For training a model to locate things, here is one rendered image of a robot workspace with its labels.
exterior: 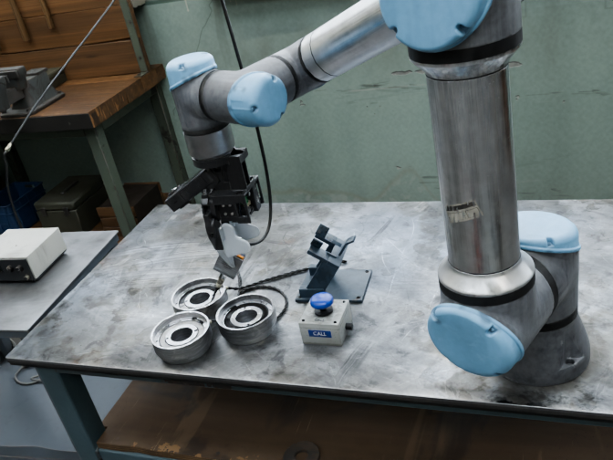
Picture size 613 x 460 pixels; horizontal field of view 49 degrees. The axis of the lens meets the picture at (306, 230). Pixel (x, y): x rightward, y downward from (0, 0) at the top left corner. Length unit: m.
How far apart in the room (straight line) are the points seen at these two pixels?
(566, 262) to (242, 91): 0.49
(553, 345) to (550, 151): 1.74
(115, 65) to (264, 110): 2.07
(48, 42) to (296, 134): 1.12
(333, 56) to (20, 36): 2.37
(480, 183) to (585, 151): 1.97
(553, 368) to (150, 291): 0.80
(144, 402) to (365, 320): 0.59
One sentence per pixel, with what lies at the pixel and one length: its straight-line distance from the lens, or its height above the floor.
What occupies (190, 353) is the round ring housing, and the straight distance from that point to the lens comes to 1.17.
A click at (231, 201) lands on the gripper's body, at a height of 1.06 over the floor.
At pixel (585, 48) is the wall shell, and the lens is 2.57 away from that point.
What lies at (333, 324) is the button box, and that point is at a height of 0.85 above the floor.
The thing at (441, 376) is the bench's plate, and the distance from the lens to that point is 1.06.
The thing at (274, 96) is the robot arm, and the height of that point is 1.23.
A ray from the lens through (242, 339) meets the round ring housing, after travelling 1.17.
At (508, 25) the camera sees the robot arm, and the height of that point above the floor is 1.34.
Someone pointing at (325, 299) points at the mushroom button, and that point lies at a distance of 1.12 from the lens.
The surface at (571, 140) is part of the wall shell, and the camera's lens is 2.68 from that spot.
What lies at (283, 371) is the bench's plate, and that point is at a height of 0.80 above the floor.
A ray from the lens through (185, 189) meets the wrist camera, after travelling 1.13.
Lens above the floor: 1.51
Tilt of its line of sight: 29 degrees down
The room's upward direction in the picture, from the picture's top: 12 degrees counter-clockwise
